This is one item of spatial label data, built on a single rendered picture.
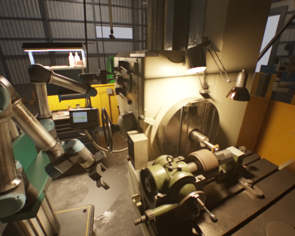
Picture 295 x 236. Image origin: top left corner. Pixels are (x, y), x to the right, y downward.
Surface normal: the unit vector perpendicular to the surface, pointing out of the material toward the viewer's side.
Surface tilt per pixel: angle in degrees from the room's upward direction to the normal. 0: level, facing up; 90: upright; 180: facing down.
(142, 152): 90
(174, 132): 90
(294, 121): 90
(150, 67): 90
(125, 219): 0
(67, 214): 0
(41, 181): 0
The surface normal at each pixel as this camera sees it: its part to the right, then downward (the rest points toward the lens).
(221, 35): -0.91, 0.16
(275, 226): 0.00, -0.92
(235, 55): 0.41, 0.36
